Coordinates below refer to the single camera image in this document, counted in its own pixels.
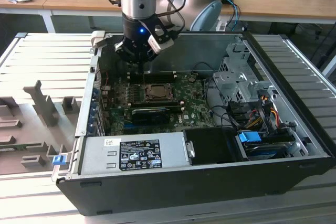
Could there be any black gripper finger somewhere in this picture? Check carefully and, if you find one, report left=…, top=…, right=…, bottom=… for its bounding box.
left=142, top=49, right=160, bottom=74
left=114, top=40, right=142, bottom=74

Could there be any silver CPU green edge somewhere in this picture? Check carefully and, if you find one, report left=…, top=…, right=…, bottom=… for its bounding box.
left=150, top=86, right=171, bottom=98

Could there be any black RAM slot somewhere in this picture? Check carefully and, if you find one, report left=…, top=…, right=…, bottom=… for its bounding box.
left=128, top=76, right=177, bottom=81
left=128, top=73, right=177, bottom=78
left=128, top=70, right=177, bottom=76
left=130, top=100, right=184, bottom=108
left=128, top=78, right=177, bottom=84
left=131, top=105, right=185, bottom=112

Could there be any CPU socket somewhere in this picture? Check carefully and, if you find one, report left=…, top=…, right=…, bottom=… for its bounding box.
left=143, top=82, right=177, bottom=103

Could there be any white case latch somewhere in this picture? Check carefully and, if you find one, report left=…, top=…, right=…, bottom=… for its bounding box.
left=90, top=31, right=106, bottom=49

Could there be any black graphics card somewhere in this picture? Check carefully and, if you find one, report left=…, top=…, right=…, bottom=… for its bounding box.
left=131, top=107, right=171, bottom=126

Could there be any green motherboard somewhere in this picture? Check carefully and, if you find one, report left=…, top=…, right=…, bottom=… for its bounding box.
left=104, top=73, right=218, bottom=137

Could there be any silver disk bay cage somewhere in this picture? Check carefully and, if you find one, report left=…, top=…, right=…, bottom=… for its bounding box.
left=212, top=42, right=275, bottom=104

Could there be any black connector block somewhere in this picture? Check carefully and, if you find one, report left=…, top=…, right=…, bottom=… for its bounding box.
left=227, top=102, right=249, bottom=127

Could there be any silver power supply unit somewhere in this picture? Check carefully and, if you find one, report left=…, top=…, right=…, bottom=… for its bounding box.
left=78, top=132, right=196, bottom=176

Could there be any grey parts rack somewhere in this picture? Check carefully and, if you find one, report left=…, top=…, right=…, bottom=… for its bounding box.
left=0, top=79, right=82, bottom=176

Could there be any blue disk carrier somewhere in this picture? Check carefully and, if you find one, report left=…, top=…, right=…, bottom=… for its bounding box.
left=238, top=131, right=261, bottom=145

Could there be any blue case latch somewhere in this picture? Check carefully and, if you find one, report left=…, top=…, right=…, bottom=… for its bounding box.
left=52, top=155, right=66, bottom=166

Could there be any black silver PC case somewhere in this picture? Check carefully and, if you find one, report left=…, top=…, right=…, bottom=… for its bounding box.
left=51, top=31, right=336, bottom=216

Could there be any green RAM stick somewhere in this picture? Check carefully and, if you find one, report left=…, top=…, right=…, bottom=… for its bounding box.
left=0, top=142, right=44, bottom=153

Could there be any black hard disk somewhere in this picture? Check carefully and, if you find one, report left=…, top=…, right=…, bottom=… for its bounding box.
left=243, top=140, right=296, bottom=161

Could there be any white bracket-mounted wrist camera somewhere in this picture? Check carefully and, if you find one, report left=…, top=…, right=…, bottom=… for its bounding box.
left=148, top=34, right=174, bottom=52

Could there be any black camera bracket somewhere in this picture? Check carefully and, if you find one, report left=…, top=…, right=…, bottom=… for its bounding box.
left=143, top=19, right=171, bottom=44

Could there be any thin black wire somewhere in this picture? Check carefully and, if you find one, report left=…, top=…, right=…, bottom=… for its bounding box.
left=195, top=62, right=219, bottom=78

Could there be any black looped cable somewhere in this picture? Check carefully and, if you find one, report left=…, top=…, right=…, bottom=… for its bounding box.
left=209, top=105, right=235, bottom=128

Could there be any blue cable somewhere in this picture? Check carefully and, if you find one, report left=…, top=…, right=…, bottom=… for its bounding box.
left=227, top=0, right=241, bottom=30

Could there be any black flat cable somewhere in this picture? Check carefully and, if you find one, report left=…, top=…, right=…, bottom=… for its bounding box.
left=258, top=103, right=274, bottom=133

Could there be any yellow power wire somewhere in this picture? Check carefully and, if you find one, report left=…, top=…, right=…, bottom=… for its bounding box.
left=271, top=105, right=279, bottom=127

